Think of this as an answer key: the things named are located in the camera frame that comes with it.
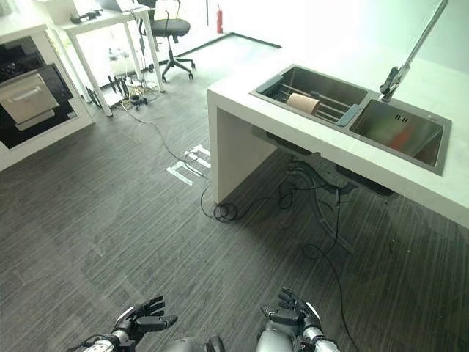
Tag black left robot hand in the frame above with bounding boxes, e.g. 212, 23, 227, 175
113, 295, 179, 339

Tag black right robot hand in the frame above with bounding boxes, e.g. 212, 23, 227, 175
260, 287, 323, 337

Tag open black dishwasher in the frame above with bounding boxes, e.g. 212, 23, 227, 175
0, 35, 80, 150

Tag sink drain pipes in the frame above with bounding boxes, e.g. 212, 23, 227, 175
285, 155, 362, 254

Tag white sink counter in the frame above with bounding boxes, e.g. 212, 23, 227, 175
207, 34, 469, 230

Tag stainless steel double sink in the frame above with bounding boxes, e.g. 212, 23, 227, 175
250, 64, 453, 177

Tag beige cup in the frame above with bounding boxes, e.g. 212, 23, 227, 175
286, 92, 322, 114

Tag grey sink drying rack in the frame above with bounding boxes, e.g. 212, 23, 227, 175
255, 76, 363, 127

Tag white power strip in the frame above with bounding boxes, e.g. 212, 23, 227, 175
126, 80, 159, 92

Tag white desk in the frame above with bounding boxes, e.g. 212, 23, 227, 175
54, 0, 166, 118

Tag chrome sink faucet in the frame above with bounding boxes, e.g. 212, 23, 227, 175
379, 0, 448, 103

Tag black office chair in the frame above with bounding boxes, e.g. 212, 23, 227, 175
140, 0, 196, 83

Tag black device on desk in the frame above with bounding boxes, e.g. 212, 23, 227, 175
68, 10, 102, 22

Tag grey laptop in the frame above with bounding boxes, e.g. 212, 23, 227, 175
98, 0, 142, 12

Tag black floor cable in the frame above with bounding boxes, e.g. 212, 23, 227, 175
126, 108, 362, 352

